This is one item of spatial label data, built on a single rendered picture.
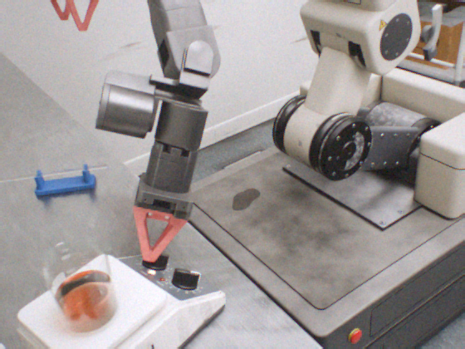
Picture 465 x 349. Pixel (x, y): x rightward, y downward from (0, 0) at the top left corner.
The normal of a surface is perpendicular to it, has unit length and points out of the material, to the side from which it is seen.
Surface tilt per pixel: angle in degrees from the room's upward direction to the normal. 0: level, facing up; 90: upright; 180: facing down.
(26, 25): 90
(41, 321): 0
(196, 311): 90
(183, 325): 90
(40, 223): 0
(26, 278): 0
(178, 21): 54
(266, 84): 90
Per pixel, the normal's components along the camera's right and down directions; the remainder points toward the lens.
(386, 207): -0.09, -0.83
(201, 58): 0.32, -0.11
